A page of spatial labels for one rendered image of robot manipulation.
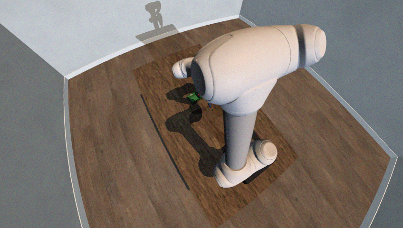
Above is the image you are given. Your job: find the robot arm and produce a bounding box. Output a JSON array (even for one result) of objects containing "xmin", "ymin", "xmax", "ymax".
[{"xmin": 172, "ymin": 24, "xmax": 326, "ymax": 188}]

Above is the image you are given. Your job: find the green rack of bins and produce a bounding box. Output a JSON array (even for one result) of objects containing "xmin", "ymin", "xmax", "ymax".
[{"xmin": 187, "ymin": 90, "xmax": 202, "ymax": 104}]

